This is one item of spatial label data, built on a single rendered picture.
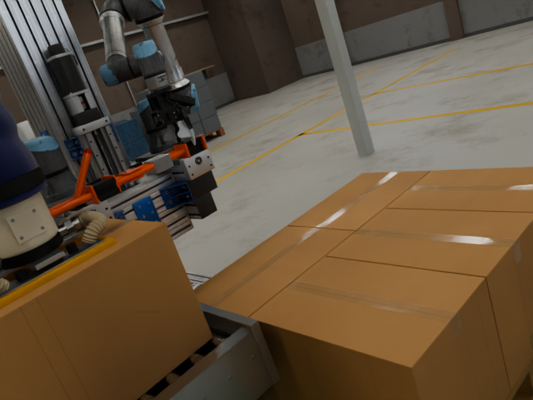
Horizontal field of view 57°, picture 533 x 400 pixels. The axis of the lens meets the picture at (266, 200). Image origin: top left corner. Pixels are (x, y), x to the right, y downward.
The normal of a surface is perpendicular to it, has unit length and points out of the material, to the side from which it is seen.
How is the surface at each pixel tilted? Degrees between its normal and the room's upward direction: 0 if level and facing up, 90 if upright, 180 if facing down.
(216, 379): 90
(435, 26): 90
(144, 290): 90
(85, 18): 90
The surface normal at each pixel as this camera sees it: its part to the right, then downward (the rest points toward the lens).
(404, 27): -0.67, 0.43
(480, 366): 0.65, 0.01
